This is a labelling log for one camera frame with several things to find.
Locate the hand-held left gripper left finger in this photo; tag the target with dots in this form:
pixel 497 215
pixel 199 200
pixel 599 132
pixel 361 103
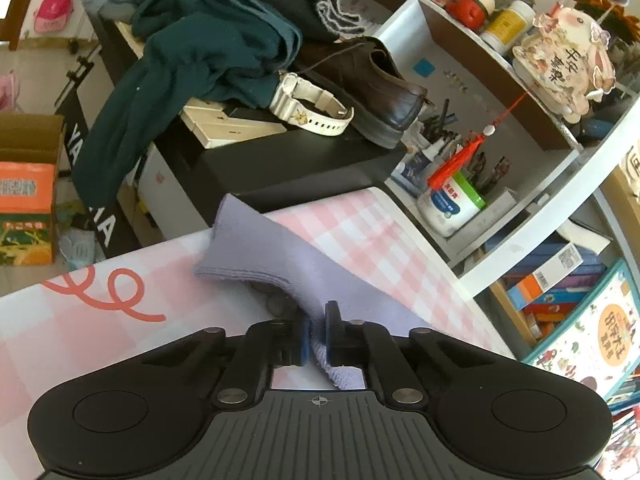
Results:
pixel 303 344

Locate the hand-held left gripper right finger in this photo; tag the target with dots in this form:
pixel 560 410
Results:
pixel 331 334

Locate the lavender sock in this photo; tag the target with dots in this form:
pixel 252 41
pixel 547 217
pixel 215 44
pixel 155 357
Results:
pixel 280 255

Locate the pink checkered tablecloth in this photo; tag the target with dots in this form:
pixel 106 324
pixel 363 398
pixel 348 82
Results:
pixel 375 240

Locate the white jar with green lid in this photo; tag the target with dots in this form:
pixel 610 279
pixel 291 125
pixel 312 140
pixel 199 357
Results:
pixel 447 207

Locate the small white glue bottle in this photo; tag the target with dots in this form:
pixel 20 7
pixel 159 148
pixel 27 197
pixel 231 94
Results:
pixel 420 162

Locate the white wristwatch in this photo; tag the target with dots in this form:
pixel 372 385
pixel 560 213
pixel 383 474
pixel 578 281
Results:
pixel 320 125

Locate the red tassel ornament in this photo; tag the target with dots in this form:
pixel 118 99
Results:
pixel 452 162

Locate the stack of books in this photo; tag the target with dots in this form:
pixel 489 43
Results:
pixel 545 285

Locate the beige flat box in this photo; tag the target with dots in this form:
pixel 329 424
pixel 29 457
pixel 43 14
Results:
pixel 225 132

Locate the bunch of dark pens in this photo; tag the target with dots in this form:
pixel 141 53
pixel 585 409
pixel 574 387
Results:
pixel 440 125

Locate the blue face mask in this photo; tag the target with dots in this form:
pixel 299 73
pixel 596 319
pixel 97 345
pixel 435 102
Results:
pixel 76 250

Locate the brown leather shoe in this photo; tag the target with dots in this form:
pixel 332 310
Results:
pixel 370 85

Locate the colourful children's book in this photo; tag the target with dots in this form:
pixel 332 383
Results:
pixel 590 330

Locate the white shelf unit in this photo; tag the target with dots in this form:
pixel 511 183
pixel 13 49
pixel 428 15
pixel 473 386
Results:
pixel 550 195

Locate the dark teal garment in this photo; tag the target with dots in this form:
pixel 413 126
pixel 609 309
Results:
pixel 200 50

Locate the orange cardboard box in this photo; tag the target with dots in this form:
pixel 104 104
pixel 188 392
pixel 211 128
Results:
pixel 25 190

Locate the black garment with knitted trim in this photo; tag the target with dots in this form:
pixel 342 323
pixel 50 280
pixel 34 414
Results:
pixel 295 5

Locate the red apple-shaped container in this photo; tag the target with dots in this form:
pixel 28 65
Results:
pixel 465 10

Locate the white bottle with yellow label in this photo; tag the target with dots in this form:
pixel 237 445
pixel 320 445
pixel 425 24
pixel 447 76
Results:
pixel 507 25

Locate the pink bag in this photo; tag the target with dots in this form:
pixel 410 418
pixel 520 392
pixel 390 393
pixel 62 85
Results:
pixel 52 5

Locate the sunflower decoration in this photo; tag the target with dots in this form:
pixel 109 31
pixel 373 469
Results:
pixel 607 10

